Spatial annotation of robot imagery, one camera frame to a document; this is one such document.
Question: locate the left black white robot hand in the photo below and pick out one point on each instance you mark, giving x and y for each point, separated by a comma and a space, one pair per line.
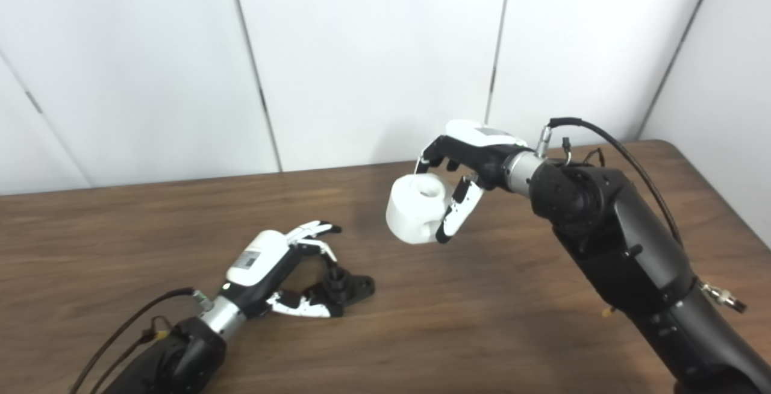
259, 258

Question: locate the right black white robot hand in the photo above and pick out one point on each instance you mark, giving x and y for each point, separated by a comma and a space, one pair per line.
482, 147

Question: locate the round white plastic piece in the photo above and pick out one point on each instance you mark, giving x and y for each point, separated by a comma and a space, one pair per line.
409, 213

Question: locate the black plastic holder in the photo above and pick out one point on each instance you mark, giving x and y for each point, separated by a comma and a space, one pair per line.
358, 285

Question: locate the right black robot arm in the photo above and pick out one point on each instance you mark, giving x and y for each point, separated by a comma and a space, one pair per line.
620, 243

